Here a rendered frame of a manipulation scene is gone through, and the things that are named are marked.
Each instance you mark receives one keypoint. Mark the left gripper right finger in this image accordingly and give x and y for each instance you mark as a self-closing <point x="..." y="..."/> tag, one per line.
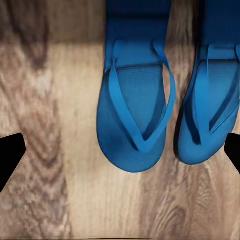
<point x="232" y="149"/>

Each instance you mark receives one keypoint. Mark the sandal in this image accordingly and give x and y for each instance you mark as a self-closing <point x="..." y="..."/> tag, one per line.
<point x="211" y="105"/>
<point x="132" y="115"/>

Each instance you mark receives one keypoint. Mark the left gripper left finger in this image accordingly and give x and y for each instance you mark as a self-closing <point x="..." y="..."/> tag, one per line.
<point x="12" y="150"/>

